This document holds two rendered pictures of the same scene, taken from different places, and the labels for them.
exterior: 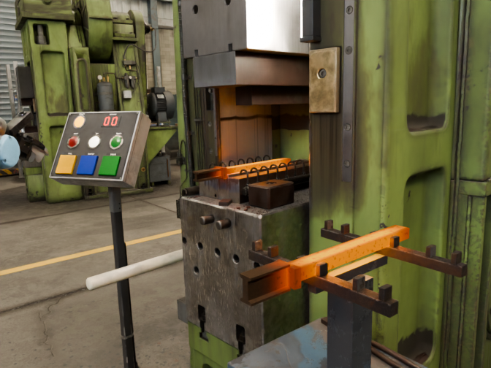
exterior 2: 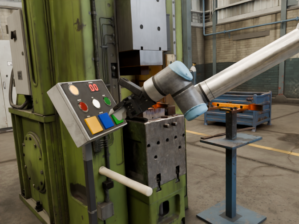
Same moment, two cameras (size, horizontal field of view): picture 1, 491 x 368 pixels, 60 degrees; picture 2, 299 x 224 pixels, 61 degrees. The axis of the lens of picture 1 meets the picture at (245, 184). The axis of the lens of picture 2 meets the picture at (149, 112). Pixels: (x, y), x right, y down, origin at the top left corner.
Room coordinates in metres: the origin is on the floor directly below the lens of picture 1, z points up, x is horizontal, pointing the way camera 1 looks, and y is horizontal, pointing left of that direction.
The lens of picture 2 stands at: (1.34, 1.77, 1.23)
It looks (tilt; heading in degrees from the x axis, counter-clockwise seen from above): 9 degrees down; 271
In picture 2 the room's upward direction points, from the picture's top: 3 degrees counter-clockwise
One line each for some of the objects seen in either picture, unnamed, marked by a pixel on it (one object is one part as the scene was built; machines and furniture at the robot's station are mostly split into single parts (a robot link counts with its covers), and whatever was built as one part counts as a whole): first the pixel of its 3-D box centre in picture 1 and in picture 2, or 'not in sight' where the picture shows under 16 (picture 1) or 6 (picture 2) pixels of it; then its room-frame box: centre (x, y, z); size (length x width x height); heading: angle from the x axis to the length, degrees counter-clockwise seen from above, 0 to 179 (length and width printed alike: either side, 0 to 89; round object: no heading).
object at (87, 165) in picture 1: (88, 165); (105, 121); (1.58, 0.58, 1.01); 0.07 x 0.05 x 0.07; 69
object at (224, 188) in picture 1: (263, 177); (134, 110); (1.49, -0.06, 0.96); 0.42 x 0.20 x 0.09; 134
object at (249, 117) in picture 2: not in sight; (236, 108); (-0.42, -3.74, 0.36); 1.20 x 0.80 x 0.72; 134
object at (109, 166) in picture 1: (109, 166); (115, 117); (1.54, 0.49, 1.01); 0.07 x 0.05 x 0.07; 69
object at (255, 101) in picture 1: (275, 95); (131, 71); (1.50, -0.11, 1.24); 0.30 x 0.07 x 0.06; 134
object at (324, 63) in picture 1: (324, 81); (170, 65); (1.21, -0.22, 1.27); 0.09 x 0.02 x 0.17; 44
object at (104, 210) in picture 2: (189, 309); (105, 210); (1.69, 0.25, 0.36); 0.09 x 0.07 x 0.12; 44
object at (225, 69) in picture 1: (261, 72); (131, 60); (1.49, -0.06, 1.32); 0.42 x 0.20 x 0.10; 134
